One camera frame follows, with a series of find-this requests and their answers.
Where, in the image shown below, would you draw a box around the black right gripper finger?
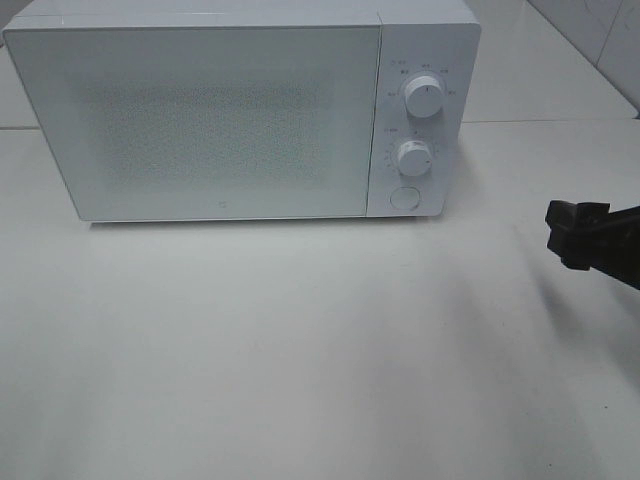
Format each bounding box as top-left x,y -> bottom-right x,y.
545,200 -> 610,234
547,227 -> 594,271

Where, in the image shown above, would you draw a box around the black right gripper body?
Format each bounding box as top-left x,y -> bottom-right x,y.
590,203 -> 639,290

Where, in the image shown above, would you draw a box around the round white door button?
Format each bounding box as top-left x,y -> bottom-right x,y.
390,187 -> 421,211

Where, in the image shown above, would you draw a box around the white timer knob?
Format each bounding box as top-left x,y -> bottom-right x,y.
395,140 -> 433,177

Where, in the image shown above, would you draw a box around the white microwave door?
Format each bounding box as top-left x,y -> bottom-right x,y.
6,27 -> 380,222

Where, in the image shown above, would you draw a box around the upper white power knob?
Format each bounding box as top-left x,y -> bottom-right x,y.
402,72 -> 444,119

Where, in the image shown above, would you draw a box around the white microwave oven body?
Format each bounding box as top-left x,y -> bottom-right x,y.
2,1 -> 481,219

